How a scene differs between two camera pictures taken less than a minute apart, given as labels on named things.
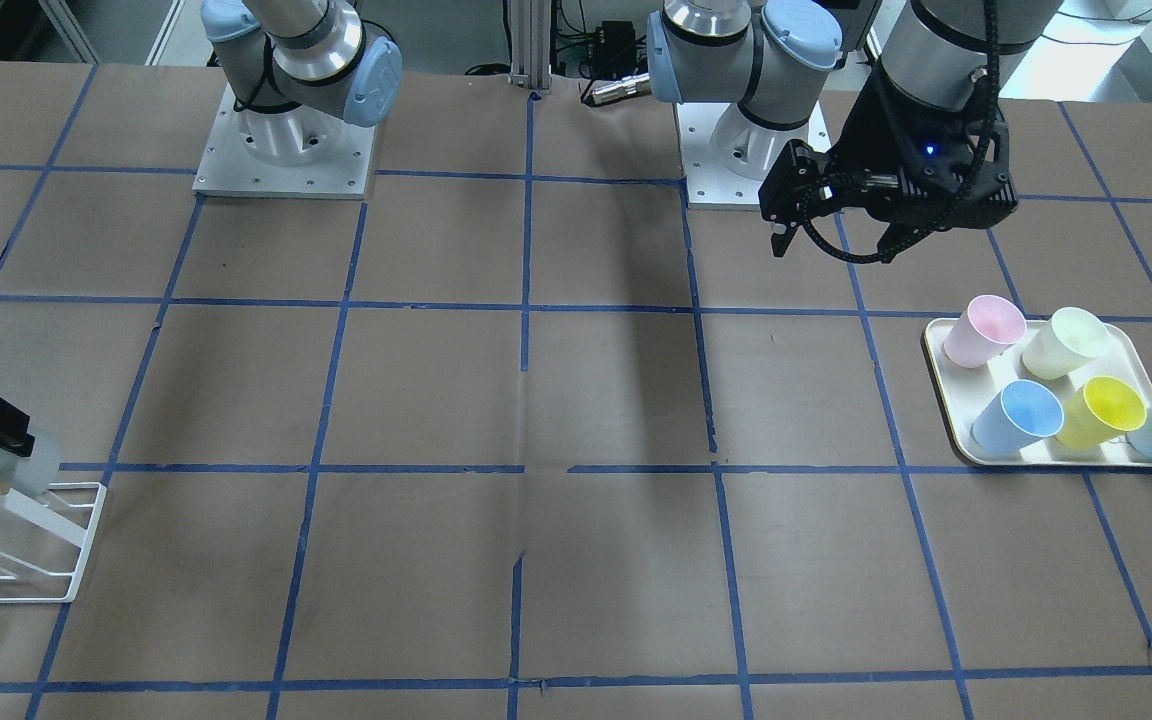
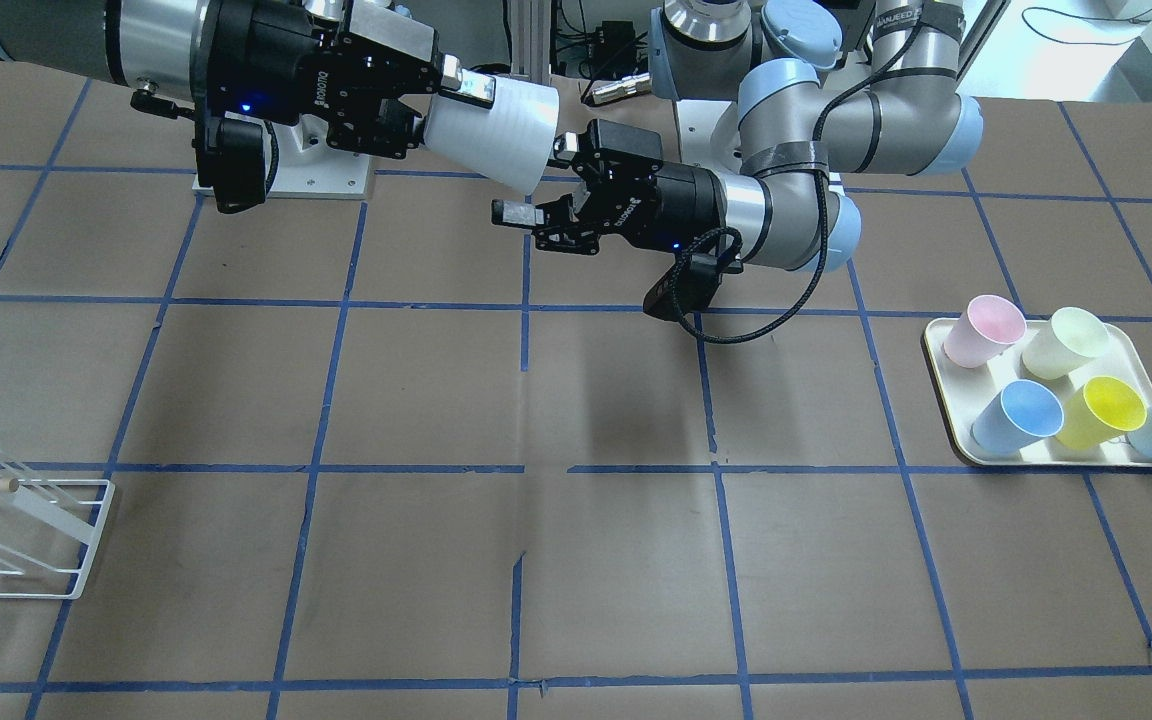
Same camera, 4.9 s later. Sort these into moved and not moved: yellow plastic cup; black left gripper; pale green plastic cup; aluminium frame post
Moved: black left gripper
Not moved: yellow plastic cup; pale green plastic cup; aluminium frame post
